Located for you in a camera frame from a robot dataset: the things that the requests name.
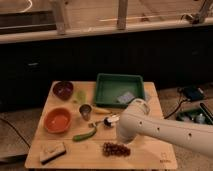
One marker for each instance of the pale green vegetable toy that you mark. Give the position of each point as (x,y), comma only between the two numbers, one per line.
(79,97)

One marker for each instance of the orange red bowl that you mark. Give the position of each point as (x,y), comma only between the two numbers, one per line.
(57,120)

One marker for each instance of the dark maroon bowl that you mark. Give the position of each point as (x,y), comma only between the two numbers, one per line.
(63,90)

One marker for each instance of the green chili pepper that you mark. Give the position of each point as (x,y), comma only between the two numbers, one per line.
(82,137)

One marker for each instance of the green bin with tools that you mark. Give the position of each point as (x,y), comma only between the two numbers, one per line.
(199,115)

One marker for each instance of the bunch of red grapes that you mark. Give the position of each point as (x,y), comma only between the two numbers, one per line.
(110,149)

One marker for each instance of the green plastic tray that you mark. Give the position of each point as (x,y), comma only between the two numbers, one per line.
(110,86)

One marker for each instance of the black device on floor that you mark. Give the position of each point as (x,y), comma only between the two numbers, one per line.
(192,93)

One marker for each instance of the small metal cup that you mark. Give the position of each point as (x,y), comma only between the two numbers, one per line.
(85,111)

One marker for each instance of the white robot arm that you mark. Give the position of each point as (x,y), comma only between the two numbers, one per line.
(135,120)

